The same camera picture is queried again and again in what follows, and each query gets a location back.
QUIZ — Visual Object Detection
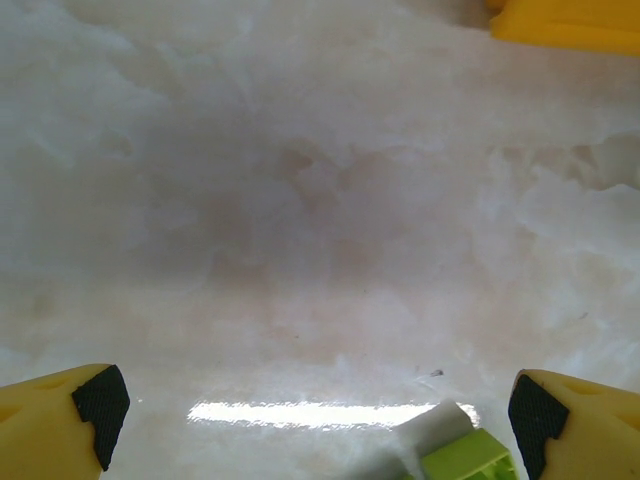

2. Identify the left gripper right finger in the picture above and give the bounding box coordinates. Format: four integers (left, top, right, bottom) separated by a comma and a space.
508, 368, 640, 480

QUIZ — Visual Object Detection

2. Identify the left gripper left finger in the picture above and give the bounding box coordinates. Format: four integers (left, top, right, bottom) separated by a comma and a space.
0, 363, 131, 480

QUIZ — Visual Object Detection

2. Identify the orange plastic bin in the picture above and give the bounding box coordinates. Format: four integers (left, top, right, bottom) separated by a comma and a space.
487, 0, 640, 55

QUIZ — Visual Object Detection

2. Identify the green lego brick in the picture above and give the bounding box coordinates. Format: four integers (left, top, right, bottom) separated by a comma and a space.
392, 398, 516, 480

